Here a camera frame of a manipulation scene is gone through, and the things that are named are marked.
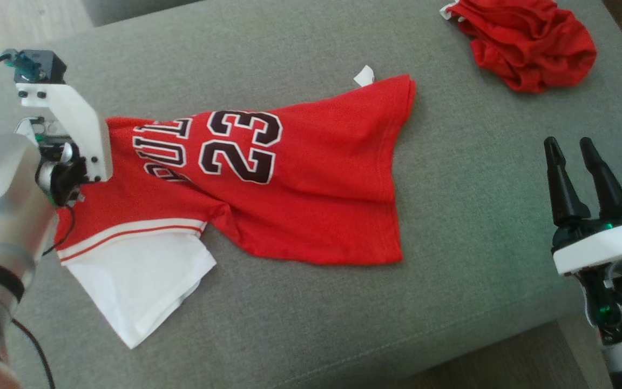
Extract red shorts with white trim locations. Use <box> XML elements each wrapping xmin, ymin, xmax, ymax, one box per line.
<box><xmin>440</xmin><ymin>0</ymin><xmax>597</xmax><ymax>94</ymax></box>

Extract red number 23 jersey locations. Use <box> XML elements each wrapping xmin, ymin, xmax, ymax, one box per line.
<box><xmin>55</xmin><ymin>65</ymin><xmax>417</xmax><ymax>350</ymax></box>

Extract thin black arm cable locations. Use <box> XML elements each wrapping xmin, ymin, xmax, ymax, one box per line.
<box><xmin>11</xmin><ymin>205</ymin><xmax>77</xmax><ymax>389</ymax></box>

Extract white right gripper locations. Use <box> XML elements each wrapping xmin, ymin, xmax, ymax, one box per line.
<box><xmin>543</xmin><ymin>136</ymin><xmax>622</xmax><ymax>277</ymax></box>

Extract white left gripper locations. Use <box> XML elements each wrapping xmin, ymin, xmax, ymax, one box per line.
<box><xmin>15</xmin><ymin>81</ymin><xmax>113</xmax><ymax>207</ymax></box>

